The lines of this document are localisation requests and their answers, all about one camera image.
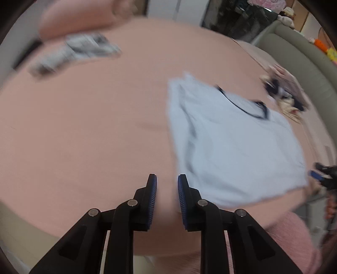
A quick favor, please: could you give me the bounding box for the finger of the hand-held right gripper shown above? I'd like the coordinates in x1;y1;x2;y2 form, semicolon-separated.
308;170;329;183
315;163;337;175

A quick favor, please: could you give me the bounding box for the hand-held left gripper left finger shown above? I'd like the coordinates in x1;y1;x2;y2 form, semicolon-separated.
29;173;158;274

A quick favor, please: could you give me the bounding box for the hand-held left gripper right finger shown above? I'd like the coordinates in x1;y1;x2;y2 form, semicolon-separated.
178;174;303;274

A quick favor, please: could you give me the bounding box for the light blue t-shirt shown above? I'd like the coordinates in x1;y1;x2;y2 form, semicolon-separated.
167;71;309;209

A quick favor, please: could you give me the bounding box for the person's right hand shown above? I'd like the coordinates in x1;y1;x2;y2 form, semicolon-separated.
325;196;337;221

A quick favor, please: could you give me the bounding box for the cream yellow garment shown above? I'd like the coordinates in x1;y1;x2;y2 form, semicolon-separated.
276;97;304;124

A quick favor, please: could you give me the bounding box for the navy white striped garment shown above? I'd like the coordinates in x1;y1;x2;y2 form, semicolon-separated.
263;78;307;112

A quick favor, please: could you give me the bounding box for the pink bed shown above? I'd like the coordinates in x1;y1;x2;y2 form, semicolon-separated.
0;17;316;257

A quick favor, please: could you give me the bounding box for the beige sofa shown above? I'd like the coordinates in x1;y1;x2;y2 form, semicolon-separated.
250;20;337;169

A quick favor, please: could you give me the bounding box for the white plush toy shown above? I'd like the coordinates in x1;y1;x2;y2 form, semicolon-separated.
277;7;296;27

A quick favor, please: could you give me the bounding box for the grey white patterned garment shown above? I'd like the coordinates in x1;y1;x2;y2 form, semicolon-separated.
29;33;123;78

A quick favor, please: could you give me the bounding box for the dark cluttered shelf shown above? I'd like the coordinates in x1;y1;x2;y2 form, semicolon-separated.
203;0;277;44

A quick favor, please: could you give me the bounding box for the white wardrobe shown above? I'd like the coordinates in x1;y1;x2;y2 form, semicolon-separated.
146;0;211;27

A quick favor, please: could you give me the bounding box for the beige bed frame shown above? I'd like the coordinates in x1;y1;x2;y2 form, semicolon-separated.
0;200;106;274

